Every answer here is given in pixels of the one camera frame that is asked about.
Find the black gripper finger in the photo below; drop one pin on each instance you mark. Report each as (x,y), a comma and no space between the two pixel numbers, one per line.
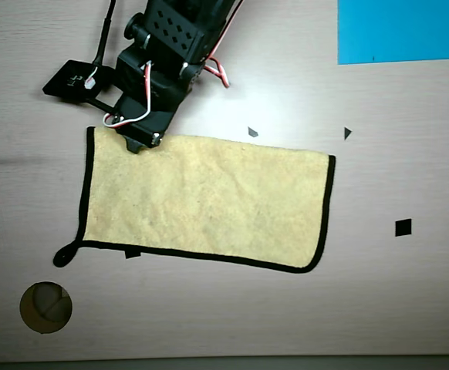
(134,147)

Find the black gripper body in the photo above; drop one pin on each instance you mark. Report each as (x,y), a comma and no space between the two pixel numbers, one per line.
(144,129)

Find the yellow towel with black trim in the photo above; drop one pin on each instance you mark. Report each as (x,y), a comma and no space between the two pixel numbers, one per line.
(209,200)

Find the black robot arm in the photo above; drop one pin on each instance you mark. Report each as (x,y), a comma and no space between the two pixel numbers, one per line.
(178,23)

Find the blue paper sheet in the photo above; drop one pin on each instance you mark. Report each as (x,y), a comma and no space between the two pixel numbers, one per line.
(402,31)

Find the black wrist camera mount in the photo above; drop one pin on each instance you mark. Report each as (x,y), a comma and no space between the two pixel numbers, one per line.
(70,81)

